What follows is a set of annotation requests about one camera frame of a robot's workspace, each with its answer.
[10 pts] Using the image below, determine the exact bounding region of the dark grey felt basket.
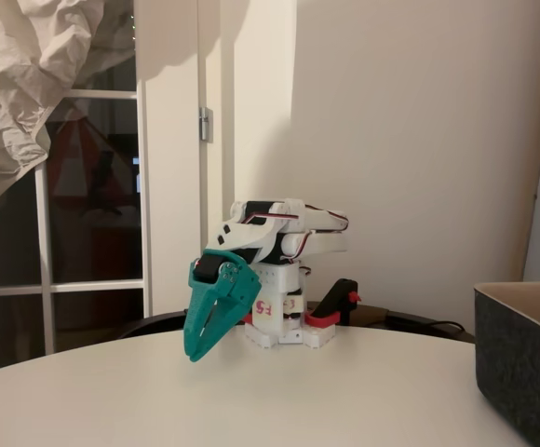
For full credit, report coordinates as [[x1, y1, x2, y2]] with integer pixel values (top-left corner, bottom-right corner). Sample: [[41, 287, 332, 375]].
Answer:
[[473, 278, 540, 447]]

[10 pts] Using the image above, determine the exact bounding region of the black clamp red trigger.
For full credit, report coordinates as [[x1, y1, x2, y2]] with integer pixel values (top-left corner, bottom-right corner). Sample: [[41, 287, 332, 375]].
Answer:
[[304, 278, 362, 328]]

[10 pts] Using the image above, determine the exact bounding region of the white glazed door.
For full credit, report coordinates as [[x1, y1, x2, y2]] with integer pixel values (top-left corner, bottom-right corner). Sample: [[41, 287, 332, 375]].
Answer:
[[0, 0, 155, 378]]

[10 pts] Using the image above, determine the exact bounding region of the dark brown chair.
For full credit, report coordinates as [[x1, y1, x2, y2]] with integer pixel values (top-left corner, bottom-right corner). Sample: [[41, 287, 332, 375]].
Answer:
[[119, 302, 477, 344]]

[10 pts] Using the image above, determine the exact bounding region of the metal door hinge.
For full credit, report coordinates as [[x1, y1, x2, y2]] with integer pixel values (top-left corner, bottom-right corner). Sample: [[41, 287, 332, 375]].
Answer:
[[198, 105, 214, 142]]

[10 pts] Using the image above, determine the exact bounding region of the beige curtain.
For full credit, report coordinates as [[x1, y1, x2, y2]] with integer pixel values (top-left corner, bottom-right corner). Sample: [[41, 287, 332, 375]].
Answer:
[[0, 0, 136, 243]]

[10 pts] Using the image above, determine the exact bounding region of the white studded base plate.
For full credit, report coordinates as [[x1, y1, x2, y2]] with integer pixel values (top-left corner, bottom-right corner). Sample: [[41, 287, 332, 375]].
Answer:
[[243, 320, 337, 351]]

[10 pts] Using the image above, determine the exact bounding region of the red white black servo wire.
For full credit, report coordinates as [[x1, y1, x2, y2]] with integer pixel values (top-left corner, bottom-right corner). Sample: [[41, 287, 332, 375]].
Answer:
[[277, 230, 316, 262], [245, 210, 308, 225]]

